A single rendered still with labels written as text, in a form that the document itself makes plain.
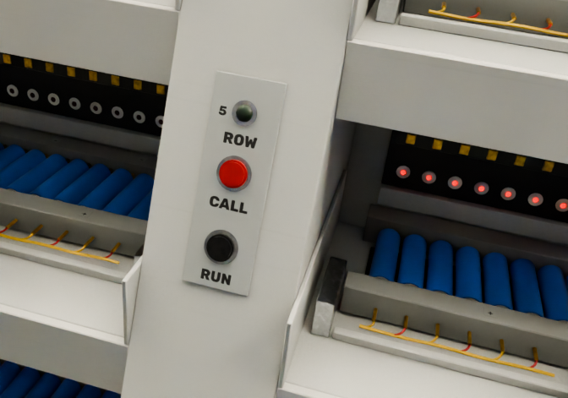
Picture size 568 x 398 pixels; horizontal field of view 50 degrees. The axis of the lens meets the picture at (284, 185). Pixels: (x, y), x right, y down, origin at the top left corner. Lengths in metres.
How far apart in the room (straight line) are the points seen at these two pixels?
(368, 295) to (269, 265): 0.09
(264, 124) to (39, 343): 0.21
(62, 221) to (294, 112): 0.21
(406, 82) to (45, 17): 0.21
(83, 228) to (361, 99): 0.23
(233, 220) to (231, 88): 0.07
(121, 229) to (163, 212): 0.09
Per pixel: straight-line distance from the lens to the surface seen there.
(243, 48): 0.34
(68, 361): 0.43
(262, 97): 0.33
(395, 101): 0.33
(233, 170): 0.33
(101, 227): 0.45
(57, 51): 0.40
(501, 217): 0.50
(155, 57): 0.36
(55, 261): 0.45
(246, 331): 0.36
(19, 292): 0.44
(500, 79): 0.33
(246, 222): 0.34
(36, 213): 0.47
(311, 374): 0.38
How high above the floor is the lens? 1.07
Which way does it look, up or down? 9 degrees down
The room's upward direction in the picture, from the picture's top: 11 degrees clockwise
